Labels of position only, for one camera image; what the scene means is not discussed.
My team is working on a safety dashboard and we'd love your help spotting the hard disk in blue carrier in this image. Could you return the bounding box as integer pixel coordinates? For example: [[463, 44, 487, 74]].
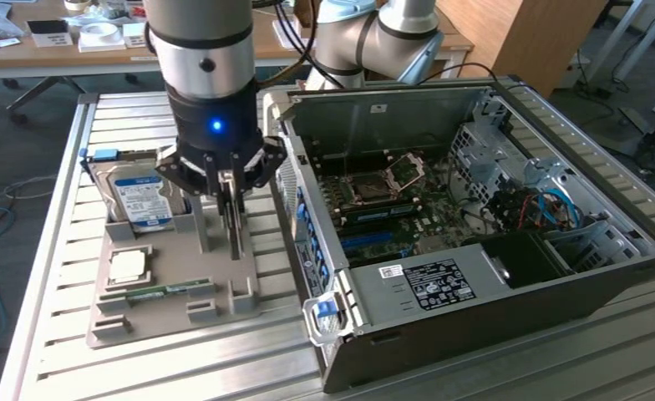
[[77, 145, 189, 234]]

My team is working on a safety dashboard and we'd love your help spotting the red wire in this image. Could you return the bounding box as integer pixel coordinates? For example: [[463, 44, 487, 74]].
[[515, 194, 546, 230]]

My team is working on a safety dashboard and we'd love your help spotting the open black PC case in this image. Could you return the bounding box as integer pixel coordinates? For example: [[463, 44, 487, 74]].
[[263, 74, 655, 396]]

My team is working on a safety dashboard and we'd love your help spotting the perforated metal drive cage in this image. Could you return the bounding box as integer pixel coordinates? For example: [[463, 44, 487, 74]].
[[448, 120, 535, 197]]

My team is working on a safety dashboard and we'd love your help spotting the metal disk bay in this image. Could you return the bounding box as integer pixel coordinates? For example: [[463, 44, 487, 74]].
[[542, 221, 644, 275]]

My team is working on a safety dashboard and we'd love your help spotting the blue data wire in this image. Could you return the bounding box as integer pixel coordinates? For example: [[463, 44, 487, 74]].
[[530, 187, 583, 230]]

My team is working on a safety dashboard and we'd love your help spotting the CPU socket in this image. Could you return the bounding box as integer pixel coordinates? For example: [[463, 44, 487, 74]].
[[347, 170, 401, 206]]

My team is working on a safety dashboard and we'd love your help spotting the flat white box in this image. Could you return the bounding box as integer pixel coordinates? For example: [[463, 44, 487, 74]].
[[76, 37, 128, 53]]

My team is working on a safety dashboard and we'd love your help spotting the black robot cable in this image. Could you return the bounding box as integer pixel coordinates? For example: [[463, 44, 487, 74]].
[[248, 0, 361, 87]]

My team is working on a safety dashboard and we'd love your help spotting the graphics card with metal bracket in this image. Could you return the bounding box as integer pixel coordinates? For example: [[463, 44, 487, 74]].
[[219, 169, 249, 261]]

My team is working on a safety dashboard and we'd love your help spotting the small white box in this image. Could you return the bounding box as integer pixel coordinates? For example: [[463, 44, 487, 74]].
[[121, 23, 150, 49]]

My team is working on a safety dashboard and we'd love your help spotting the green motherboard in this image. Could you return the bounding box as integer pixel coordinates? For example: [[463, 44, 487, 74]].
[[315, 154, 502, 268]]

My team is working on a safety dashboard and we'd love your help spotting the green RAM stick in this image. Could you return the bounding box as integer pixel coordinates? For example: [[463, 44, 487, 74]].
[[101, 280, 205, 302]]

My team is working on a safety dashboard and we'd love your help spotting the black labelled RAM stick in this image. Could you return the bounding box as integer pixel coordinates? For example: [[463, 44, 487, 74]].
[[341, 202, 421, 226]]

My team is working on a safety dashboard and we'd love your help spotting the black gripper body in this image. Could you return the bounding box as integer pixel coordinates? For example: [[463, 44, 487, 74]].
[[165, 78, 267, 170]]

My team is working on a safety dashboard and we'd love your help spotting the wooden cabinet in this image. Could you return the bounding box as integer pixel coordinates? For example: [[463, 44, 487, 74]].
[[435, 0, 611, 98]]

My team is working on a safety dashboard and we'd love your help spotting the wooden desk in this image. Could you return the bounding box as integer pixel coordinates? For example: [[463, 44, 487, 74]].
[[252, 8, 476, 80], [0, 0, 165, 80]]

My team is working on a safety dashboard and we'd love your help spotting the silver CPU chip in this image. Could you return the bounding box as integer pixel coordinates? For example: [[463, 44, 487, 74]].
[[106, 250, 149, 285]]

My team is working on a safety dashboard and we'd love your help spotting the black cable behind case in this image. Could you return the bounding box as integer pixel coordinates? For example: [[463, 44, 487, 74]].
[[443, 62, 530, 89]]

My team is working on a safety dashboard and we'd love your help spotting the white box with black top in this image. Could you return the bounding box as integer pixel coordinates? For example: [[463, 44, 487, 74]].
[[25, 19, 76, 48]]

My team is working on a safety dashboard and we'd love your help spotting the white paper stack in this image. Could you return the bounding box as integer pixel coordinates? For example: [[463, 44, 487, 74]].
[[271, 18, 320, 50]]

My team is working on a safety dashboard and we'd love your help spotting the white tape roll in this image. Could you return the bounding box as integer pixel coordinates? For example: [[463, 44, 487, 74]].
[[80, 23, 124, 44]]

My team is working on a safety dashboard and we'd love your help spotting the metal socket cover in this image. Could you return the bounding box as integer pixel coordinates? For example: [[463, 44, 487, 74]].
[[381, 152, 427, 191]]

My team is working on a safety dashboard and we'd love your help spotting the grey parts rack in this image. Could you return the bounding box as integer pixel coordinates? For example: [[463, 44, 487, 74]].
[[84, 169, 261, 351]]

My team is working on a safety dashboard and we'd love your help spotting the white floor cable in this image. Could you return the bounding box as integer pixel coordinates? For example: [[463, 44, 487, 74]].
[[0, 174, 58, 201]]

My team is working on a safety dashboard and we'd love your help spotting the grey power supply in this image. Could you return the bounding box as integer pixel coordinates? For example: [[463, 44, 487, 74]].
[[335, 244, 510, 331]]

